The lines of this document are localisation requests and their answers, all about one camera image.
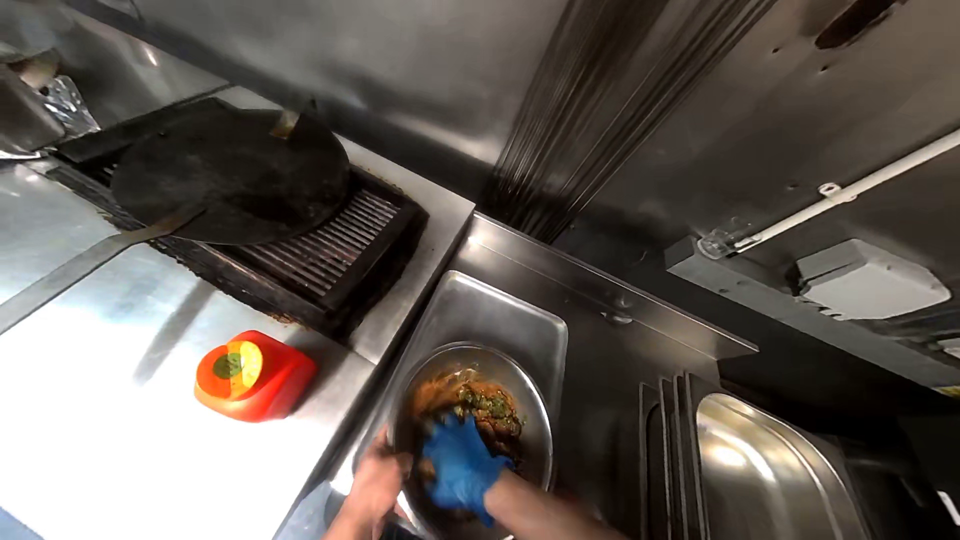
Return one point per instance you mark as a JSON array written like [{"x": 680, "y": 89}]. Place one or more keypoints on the person's left hand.
[{"x": 376, "y": 481}]

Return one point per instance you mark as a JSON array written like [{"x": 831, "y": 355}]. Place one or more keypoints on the person's right hand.
[{"x": 461, "y": 465}]

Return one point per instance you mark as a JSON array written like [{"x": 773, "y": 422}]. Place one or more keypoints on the person's right fingers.
[{"x": 444, "y": 438}]

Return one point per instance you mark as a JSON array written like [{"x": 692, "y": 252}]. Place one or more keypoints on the person's left fingers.
[{"x": 398, "y": 462}]

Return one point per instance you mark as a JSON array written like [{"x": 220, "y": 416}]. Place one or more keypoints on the round steel mixing bowl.
[{"x": 533, "y": 412}]

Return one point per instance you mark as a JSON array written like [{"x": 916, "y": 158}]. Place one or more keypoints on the person's left forearm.
[{"x": 350, "y": 526}]

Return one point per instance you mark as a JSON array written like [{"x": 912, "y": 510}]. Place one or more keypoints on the person's right forearm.
[{"x": 538, "y": 512}]

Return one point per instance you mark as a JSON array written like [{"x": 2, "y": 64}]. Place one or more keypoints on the marinated food with green herbs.
[{"x": 491, "y": 409}]

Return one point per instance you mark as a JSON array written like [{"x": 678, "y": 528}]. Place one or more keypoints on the rectangular steel tray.
[{"x": 474, "y": 307}]

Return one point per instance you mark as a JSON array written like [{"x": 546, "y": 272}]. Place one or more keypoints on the red plastic container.
[{"x": 281, "y": 379}]

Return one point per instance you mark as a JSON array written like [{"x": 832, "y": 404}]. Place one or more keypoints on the steel counter with raised edge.
[{"x": 600, "y": 375}]

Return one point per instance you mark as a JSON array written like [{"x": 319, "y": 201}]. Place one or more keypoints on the black grill with metal bars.
[{"x": 330, "y": 259}]

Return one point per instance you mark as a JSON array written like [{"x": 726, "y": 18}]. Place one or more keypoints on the round black griddle plate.
[{"x": 232, "y": 172}]

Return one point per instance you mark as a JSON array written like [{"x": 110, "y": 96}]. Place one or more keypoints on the stack of steel pans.
[{"x": 776, "y": 469}]

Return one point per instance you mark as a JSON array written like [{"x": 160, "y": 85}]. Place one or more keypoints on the grey metal beam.
[{"x": 780, "y": 298}]

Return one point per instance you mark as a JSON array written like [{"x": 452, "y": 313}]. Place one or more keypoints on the white plastic box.
[{"x": 874, "y": 285}]

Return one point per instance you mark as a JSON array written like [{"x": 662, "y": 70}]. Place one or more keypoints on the crumpled aluminium foil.
[{"x": 69, "y": 106}]

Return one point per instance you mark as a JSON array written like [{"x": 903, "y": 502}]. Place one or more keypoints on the steel container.
[{"x": 22, "y": 112}]

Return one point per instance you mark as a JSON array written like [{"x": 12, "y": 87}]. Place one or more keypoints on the white wall pipe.
[{"x": 859, "y": 187}]

